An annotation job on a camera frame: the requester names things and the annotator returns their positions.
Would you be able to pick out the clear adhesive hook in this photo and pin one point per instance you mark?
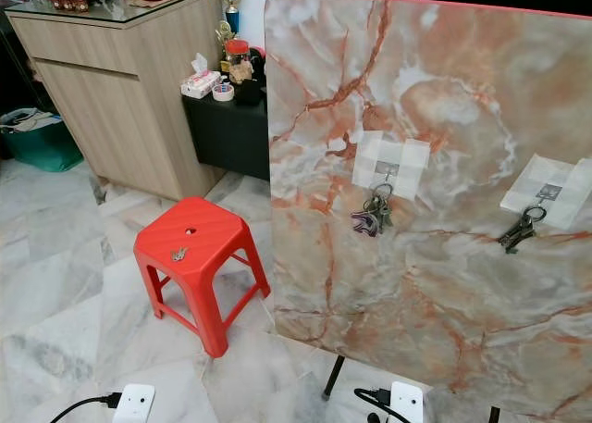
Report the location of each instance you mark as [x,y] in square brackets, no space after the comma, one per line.
[387,171]
[548,193]

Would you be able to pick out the green storage bin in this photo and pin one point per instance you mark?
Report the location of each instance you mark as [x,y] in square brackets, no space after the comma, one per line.
[42,147]

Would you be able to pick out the light wooden cabinet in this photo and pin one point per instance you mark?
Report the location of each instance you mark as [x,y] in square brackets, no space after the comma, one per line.
[120,99]

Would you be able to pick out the red plastic stool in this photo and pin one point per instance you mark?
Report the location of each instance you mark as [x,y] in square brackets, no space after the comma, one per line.
[199,238]

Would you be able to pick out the small red cup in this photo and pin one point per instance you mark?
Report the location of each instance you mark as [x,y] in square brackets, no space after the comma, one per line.
[83,6]
[58,3]
[70,4]

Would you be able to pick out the white pink tissue box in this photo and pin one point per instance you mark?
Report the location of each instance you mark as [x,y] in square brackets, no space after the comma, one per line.
[200,83]

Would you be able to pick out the black low console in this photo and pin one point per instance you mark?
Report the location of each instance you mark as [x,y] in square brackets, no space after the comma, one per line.
[231,136]

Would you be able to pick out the white tape roll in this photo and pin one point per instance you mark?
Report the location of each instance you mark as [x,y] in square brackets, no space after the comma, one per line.
[223,93]

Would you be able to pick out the black wallet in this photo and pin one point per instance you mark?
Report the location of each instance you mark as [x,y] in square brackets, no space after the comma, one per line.
[248,94]

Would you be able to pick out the clear jar with red lid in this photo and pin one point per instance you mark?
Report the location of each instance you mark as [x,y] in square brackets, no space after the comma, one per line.
[239,64]

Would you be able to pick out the small gold trophy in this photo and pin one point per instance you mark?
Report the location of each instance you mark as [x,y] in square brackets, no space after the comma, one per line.
[224,39]

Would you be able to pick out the black plush with white face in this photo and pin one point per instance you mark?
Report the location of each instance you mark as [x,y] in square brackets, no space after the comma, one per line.
[257,64]

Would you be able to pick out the key bunch with purple tag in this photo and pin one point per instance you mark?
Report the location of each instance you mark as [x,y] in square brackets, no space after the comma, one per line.
[366,221]

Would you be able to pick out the black board leg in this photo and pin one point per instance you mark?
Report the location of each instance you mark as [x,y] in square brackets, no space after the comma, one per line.
[333,379]
[494,415]

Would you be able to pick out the white tape patch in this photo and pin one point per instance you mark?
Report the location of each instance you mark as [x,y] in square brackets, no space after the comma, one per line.
[412,159]
[569,196]

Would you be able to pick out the orange marble pattern board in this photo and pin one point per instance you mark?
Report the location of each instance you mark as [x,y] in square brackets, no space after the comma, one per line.
[444,303]

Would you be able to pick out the dark brass key bunch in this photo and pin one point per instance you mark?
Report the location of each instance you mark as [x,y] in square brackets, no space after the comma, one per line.
[518,235]

